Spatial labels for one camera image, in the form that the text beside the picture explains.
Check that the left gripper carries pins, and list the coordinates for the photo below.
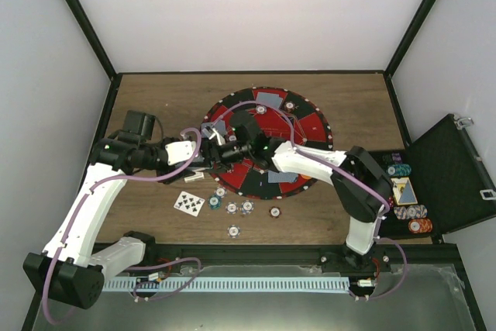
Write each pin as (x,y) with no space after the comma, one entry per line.
(179,175)

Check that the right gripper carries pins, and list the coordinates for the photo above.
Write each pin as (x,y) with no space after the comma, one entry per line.
(213,147)

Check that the dealt blue backed card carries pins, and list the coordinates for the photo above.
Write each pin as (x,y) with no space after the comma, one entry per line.
(220,126)

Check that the face up clubs card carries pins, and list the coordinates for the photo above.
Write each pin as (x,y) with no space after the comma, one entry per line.
(189,203)

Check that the green poker chip stack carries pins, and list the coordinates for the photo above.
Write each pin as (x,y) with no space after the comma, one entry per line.
(214,202)

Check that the brown poker chip stack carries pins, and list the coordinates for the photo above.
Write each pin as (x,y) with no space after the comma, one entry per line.
(275,212)

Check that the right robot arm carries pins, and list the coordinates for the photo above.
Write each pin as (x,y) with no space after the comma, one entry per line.
(362,186)

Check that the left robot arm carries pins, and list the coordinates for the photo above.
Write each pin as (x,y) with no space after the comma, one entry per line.
(68,270)

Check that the round red black poker mat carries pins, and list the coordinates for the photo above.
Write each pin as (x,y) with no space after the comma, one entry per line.
(311,129)

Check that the dark chips in case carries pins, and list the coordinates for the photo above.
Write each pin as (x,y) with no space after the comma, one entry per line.
(392,158)

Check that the green chip row in case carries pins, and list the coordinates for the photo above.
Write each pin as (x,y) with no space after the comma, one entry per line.
(399,170)

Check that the card deck in case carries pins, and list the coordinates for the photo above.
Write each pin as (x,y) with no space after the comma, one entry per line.
(403,191)

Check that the purple orange chip row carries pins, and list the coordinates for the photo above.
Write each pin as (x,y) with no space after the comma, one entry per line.
(410,212)

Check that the orange chip row in case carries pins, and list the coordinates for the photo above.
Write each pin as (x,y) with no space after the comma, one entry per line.
(418,226)

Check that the black poker case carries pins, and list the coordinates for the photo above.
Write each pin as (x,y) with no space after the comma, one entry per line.
(448,178)

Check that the light blue slotted cable duct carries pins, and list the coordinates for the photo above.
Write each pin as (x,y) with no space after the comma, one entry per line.
(233,285)

